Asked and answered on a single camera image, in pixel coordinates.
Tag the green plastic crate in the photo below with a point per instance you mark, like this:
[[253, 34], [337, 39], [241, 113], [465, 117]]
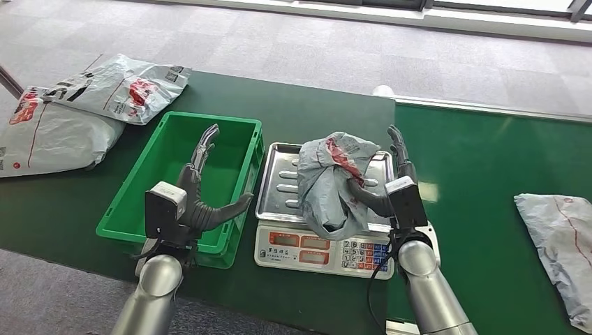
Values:
[[152, 194]]

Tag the window frame sill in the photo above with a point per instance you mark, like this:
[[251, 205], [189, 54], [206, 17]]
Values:
[[439, 16]]

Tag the silver conveyor side rail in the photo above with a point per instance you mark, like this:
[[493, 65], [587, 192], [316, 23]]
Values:
[[485, 107]]

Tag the green conveyor belt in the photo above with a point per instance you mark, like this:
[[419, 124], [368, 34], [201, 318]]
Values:
[[485, 152]]

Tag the white mailer package black print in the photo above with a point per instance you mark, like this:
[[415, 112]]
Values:
[[115, 88]]

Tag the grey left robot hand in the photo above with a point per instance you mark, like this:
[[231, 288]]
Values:
[[203, 212]]

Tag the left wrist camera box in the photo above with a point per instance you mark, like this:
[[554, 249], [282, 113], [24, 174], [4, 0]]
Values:
[[165, 208]]

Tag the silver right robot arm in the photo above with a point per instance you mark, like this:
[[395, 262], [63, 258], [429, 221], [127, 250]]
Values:
[[430, 291]]

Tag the white electronic scale steel tray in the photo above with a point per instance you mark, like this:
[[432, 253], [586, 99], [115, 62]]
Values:
[[286, 245]]

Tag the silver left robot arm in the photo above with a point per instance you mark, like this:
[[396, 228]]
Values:
[[152, 291]]

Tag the grey mailer package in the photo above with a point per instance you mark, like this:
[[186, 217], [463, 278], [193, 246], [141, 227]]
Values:
[[323, 185], [564, 245]]

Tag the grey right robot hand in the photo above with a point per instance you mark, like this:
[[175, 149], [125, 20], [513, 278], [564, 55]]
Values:
[[402, 157]]

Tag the grey flat mailer package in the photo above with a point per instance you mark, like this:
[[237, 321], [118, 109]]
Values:
[[564, 245]]

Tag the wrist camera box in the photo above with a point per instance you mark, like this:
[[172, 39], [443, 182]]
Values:
[[407, 203], [165, 208]]

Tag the dark metal pole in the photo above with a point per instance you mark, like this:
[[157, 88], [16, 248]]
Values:
[[9, 81]]

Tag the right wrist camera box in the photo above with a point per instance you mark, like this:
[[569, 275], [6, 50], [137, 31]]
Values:
[[407, 203]]

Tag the large white mailer package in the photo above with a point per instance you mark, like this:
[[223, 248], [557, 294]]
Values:
[[55, 134]]

